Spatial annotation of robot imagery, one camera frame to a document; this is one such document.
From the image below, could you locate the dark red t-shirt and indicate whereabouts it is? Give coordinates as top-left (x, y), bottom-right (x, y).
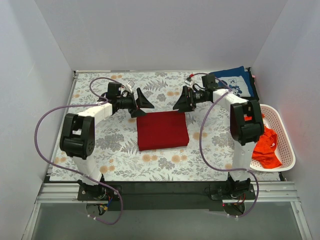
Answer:
top-left (136, 111), bottom-right (190, 152)

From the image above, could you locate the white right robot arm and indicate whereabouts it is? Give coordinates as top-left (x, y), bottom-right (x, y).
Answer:
top-left (173, 73), bottom-right (265, 199)

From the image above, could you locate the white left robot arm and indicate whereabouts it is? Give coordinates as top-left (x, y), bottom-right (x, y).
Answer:
top-left (59, 82), bottom-right (154, 200)

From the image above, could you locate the black folded t-shirt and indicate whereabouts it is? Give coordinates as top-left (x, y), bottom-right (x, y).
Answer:
top-left (247, 68), bottom-right (260, 101)

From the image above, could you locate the floral patterned table cloth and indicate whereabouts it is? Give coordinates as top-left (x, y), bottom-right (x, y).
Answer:
top-left (49, 71), bottom-right (281, 182)

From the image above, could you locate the orange t-shirt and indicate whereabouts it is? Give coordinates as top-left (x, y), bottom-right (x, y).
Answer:
top-left (252, 124), bottom-right (283, 169)

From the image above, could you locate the white plastic laundry basket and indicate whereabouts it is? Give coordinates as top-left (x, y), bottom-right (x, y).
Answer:
top-left (250, 104), bottom-right (296, 172)

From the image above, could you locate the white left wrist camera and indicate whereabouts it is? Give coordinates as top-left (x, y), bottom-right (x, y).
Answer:
top-left (124, 80), bottom-right (135, 93)

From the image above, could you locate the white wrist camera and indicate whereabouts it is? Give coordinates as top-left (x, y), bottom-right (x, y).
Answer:
top-left (184, 74), bottom-right (194, 88)
top-left (124, 80), bottom-right (135, 93)

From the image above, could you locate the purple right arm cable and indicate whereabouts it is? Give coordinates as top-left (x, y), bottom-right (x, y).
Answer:
top-left (189, 72), bottom-right (260, 219)

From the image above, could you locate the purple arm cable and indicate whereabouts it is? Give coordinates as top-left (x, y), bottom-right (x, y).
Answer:
top-left (189, 72), bottom-right (260, 219)
top-left (33, 77), bottom-right (124, 225)

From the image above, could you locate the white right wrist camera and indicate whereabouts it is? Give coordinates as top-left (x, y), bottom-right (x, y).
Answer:
top-left (184, 74), bottom-right (194, 88)

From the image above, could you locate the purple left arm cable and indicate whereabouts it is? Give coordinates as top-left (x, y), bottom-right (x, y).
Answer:
top-left (33, 77), bottom-right (124, 225)

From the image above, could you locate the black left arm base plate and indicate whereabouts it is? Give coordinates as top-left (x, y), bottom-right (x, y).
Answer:
top-left (77, 184), bottom-right (120, 201)

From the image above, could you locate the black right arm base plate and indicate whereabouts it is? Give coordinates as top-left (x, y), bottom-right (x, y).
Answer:
top-left (204, 181), bottom-right (256, 200)

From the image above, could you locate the aluminium frame rail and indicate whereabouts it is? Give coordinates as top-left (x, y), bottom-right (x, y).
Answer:
top-left (36, 181), bottom-right (300, 203)

